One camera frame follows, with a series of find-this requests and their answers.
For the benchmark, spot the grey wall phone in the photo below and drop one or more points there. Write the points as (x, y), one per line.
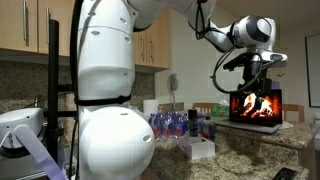
(174, 82)

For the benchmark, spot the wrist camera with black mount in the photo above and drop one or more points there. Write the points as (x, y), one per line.
(276, 57)

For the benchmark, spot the wooden wall cabinet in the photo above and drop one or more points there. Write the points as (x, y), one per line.
(20, 26)

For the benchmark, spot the laptop showing fireplace video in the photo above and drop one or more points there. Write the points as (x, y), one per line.
(276, 113)

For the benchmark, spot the green tissue box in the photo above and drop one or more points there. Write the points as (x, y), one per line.
(220, 110)

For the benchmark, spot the wooden dining chair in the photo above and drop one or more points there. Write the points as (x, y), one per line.
(203, 106)
(293, 111)

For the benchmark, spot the white cardboard product box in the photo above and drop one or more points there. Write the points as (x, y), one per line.
(196, 151)

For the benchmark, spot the black camera stand pole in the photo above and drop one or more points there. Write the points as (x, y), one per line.
(53, 66)

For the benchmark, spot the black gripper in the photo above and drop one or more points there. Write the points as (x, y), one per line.
(255, 78)

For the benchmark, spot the white paper towel roll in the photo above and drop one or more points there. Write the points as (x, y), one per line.
(150, 107)

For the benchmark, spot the Fiji water bottle blue cap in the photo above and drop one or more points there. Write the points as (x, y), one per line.
(201, 124)
(209, 128)
(169, 126)
(180, 126)
(159, 126)

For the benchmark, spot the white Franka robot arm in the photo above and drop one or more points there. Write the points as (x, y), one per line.
(106, 50)

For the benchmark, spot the round white placemat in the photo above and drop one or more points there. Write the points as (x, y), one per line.
(286, 126)

